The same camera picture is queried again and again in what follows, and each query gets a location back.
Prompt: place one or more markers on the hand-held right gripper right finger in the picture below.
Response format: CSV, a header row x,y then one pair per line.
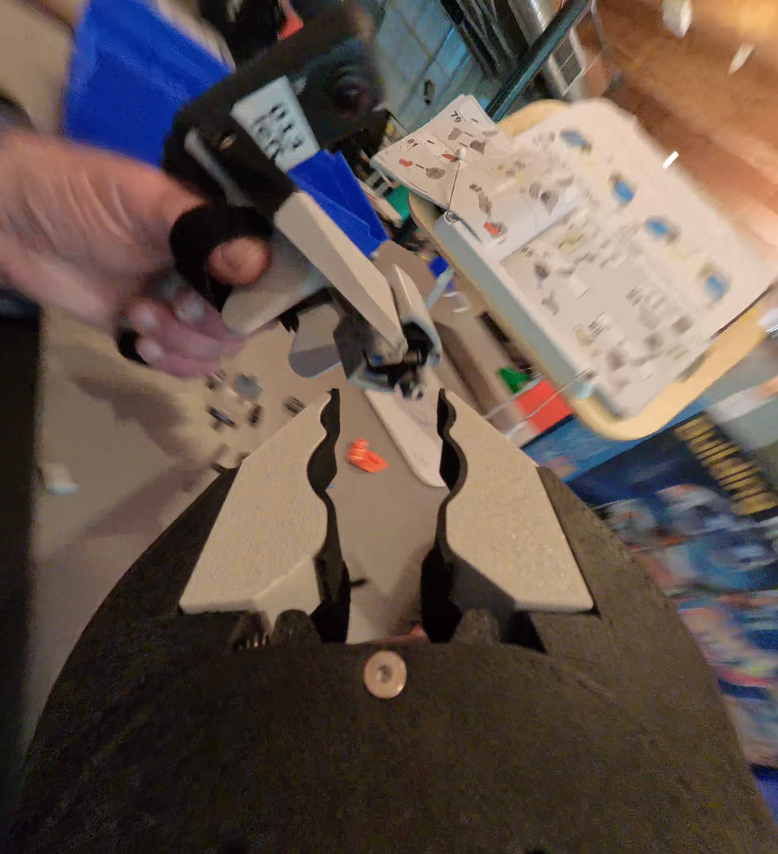
x,y
516,534

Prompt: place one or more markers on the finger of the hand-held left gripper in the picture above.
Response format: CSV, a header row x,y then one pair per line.
x,y
342,267
412,300

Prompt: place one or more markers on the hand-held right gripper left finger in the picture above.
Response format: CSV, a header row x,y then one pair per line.
x,y
262,527

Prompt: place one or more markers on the black toy pulley wheel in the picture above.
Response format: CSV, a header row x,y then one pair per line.
x,y
407,365

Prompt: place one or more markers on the person's left hand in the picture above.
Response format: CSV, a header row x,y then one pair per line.
x,y
75,220

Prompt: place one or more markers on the blue black pin connector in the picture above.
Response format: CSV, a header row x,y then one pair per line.
x,y
221,415

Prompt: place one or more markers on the orange ribbed panel piece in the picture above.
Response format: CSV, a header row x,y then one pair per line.
x,y
366,457

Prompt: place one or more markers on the small green piece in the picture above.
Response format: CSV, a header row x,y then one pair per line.
x,y
512,380

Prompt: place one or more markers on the small red box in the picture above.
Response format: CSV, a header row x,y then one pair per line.
x,y
542,404

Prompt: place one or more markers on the white rounded board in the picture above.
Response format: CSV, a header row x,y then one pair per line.
x,y
406,433

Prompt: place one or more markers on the light grey connector piece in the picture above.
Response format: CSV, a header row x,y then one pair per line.
x,y
247,387

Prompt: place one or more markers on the blue plastic box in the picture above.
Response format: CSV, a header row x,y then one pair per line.
x,y
129,73

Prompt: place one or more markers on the printed toy box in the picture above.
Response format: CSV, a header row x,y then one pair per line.
x,y
696,567

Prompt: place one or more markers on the instruction booklet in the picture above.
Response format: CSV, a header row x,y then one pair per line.
x,y
596,253

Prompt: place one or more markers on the small white piece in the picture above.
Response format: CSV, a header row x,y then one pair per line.
x,y
61,479

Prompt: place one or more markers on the black metal pole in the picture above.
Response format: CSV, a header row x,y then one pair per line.
x,y
542,53

